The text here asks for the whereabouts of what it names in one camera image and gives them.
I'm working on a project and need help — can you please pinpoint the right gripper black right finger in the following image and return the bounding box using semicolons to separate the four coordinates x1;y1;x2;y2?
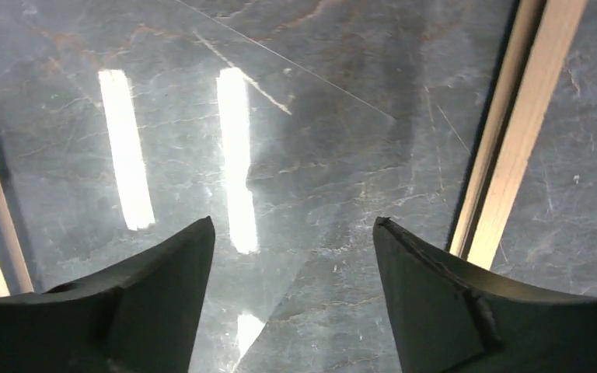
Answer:
372;217;597;372

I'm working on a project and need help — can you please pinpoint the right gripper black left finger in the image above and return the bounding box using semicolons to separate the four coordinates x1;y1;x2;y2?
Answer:
0;217;215;372

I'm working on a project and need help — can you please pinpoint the clear acrylic sheet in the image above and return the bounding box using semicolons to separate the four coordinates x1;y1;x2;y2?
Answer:
0;1;400;372

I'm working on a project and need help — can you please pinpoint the wooden picture frame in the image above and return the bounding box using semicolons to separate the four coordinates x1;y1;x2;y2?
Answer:
0;0;588;300

